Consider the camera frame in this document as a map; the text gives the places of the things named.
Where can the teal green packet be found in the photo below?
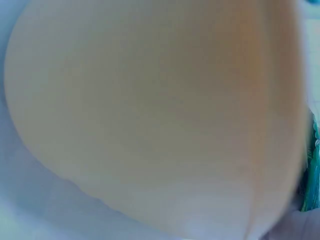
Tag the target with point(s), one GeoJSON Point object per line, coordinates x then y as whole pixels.
{"type": "Point", "coordinates": [312, 175]}

